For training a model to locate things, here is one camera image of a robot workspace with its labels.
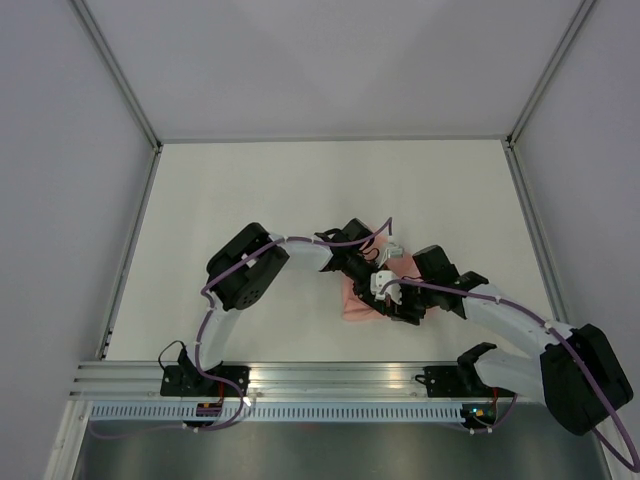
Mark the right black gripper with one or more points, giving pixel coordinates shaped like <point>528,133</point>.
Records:
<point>404,312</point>

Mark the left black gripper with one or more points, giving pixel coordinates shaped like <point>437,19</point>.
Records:
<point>363,291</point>

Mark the pink cloth napkin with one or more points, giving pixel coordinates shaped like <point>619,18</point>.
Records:
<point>354,309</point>

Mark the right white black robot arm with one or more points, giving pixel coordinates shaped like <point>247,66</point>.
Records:
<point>573,372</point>

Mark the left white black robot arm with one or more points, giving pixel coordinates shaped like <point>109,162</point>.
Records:
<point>243,270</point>

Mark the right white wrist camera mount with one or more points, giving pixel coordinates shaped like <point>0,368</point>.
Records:
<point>385,286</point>

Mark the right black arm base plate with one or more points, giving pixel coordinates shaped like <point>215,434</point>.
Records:
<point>450,381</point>

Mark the white slotted cable duct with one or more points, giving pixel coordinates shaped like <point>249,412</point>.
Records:
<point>439,412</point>

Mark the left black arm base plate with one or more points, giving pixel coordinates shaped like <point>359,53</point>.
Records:
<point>176,383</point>

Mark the aluminium front rail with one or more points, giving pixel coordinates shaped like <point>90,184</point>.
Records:
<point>272,381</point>

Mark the right aluminium frame post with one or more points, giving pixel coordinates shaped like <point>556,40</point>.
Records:
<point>558,56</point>

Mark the aluminium frame post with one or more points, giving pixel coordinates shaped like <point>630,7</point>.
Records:
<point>97,38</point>
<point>558,56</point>

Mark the left aluminium frame post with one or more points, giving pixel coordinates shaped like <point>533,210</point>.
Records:
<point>97,38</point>

